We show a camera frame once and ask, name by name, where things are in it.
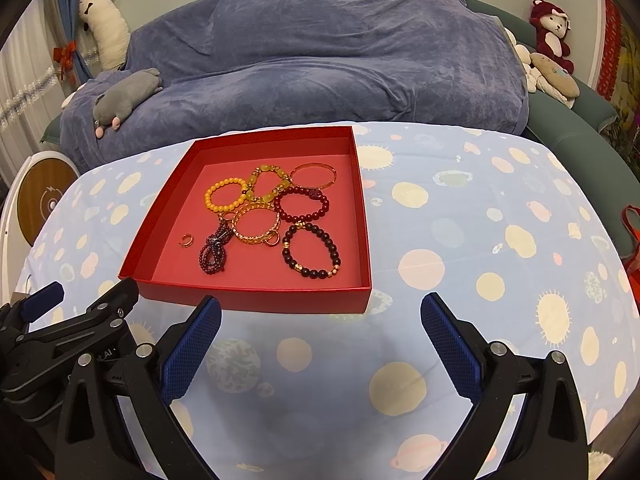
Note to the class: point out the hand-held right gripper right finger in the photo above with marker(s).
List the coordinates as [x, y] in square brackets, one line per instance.
[447, 350]

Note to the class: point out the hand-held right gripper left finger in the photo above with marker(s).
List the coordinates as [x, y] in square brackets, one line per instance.
[192, 350]

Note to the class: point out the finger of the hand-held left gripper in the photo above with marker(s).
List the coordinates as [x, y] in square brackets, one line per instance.
[107, 305]
[42, 300]

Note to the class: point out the red shallow box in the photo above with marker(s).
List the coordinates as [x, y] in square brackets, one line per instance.
[170, 260]

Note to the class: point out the wide gold bangle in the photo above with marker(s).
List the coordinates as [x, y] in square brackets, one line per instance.
[250, 241]

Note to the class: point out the white round wooden stool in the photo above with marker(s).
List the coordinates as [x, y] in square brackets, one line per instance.
[40, 195]

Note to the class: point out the white fluffy cushion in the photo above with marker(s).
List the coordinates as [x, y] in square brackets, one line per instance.
[600, 474]

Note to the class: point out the white sheer curtain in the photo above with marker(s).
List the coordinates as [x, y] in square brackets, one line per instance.
[25, 100]

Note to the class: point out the grey plush toy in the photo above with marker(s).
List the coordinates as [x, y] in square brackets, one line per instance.
[125, 95]

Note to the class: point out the red bag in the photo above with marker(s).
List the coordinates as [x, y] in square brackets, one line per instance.
[634, 240]

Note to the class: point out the thin rose gold bangle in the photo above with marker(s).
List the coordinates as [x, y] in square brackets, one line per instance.
[325, 165]

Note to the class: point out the red bow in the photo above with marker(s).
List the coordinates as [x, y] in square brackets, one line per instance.
[65, 52]

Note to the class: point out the teal sofa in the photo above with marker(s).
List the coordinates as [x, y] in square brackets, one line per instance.
[580, 125]

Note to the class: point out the white long plush toy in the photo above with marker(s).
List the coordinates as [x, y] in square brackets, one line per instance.
[110, 30]

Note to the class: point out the beige plush toy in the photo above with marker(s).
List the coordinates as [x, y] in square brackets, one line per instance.
[555, 75]

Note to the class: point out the blue curtain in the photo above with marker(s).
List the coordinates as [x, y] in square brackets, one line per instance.
[70, 5]

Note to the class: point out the blue-purple sofa blanket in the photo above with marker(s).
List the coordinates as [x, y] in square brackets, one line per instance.
[325, 60]

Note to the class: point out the red plush bear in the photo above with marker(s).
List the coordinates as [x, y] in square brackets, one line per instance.
[542, 12]

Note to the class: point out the red wall hanging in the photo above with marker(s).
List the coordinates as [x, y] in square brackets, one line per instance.
[610, 50]

